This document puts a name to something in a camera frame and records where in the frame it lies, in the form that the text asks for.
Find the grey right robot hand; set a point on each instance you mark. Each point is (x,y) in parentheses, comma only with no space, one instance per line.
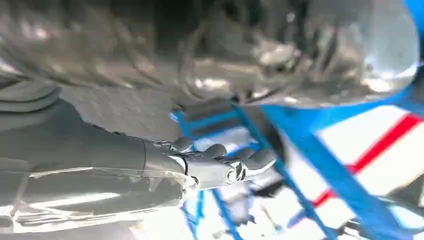
(82,152)

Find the right arm ribbed grey sleeve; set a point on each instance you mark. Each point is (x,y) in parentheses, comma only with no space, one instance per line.
(26,94)

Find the red floor tape line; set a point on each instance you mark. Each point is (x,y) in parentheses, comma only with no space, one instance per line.
(381,145)

